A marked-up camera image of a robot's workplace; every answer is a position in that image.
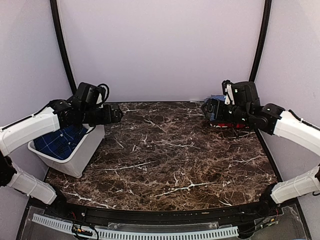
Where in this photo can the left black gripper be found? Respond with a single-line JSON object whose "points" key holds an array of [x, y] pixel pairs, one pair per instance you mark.
{"points": [[108, 118]]}

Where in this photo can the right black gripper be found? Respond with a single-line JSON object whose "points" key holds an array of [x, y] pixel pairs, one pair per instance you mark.
{"points": [[211, 103]]}

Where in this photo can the dark blue plaid shirt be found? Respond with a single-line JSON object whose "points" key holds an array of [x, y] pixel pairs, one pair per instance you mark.
{"points": [[61, 143]]}

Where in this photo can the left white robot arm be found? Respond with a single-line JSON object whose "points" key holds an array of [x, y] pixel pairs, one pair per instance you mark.
{"points": [[58, 114]]}

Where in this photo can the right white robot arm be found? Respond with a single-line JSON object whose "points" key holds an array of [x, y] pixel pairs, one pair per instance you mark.
{"points": [[276, 121]]}

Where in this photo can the light blue checked folded shirt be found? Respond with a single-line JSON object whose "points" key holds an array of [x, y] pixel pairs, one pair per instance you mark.
{"points": [[213, 107]]}

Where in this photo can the red black folded shirt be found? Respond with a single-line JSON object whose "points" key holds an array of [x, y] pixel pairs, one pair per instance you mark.
{"points": [[229, 124]]}

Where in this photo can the white plastic bin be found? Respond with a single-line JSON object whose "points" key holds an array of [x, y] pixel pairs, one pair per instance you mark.
{"points": [[78, 160]]}

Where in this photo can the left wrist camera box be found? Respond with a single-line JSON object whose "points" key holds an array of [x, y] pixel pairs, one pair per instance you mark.
{"points": [[89, 96]]}

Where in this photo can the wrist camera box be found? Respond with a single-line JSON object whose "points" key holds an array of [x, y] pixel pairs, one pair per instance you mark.
{"points": [[240, 93], [89, 96]]}

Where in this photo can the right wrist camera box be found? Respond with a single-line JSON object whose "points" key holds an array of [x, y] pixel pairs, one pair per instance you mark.
{"points": [[240, 93]]}

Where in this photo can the black front rail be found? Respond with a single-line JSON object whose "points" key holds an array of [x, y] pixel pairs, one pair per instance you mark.
{"points": [[239, 214]]}

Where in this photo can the right black frame post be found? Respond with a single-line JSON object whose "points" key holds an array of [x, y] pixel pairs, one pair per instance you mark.
{"points": [[261, 40]]}

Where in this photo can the black frame post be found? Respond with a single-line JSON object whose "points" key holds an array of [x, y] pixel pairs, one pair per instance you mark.
{"points": [[261, 40], [61, 45]]}

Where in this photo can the white slotted cable duct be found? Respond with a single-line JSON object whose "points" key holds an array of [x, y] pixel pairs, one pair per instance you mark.
{"points": [[118, 231]]}

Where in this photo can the left black frame post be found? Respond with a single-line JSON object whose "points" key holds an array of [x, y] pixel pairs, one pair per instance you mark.
{"points": [[61, 45]]}

